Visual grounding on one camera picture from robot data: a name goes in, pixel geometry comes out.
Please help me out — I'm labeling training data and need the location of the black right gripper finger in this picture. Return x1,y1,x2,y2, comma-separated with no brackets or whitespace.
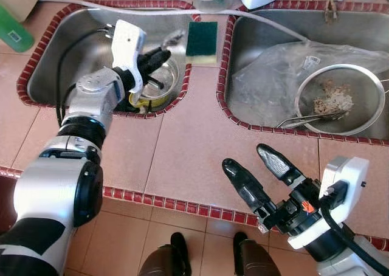
221,158,275,221
256,143,305,187

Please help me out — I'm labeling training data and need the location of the round steel bowl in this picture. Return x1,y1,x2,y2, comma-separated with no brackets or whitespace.
131,54,181,109

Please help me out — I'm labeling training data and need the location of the green yellow sponge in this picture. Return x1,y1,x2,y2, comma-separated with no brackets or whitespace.
185,21,219,66

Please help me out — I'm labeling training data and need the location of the robot right leg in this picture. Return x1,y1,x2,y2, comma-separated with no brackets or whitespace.
232,231,281,276

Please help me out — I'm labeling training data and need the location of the robot leg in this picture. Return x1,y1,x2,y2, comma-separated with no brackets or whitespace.
138,232,193,276
232,231,281,276

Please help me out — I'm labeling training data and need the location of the steel sink basin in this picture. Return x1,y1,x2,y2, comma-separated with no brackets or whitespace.
17,1,200,120
216,1,389,146

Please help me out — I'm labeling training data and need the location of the robot left leg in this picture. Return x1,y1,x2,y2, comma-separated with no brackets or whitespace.
138,232,193,276

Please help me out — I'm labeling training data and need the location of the round steel strainer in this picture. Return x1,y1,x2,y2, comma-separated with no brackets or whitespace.
294,64,388,136

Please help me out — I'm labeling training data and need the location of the green dish soap bottle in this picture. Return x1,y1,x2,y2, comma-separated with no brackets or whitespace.
0,4,35,53

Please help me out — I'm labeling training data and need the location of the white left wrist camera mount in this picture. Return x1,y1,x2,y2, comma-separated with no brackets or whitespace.
111,19,147,95

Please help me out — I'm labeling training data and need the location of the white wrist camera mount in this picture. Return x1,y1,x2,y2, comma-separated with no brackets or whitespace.
287,156,370,250
111,19,147,95

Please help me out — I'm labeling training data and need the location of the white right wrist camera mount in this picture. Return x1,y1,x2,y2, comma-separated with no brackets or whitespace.
287,156,370,250

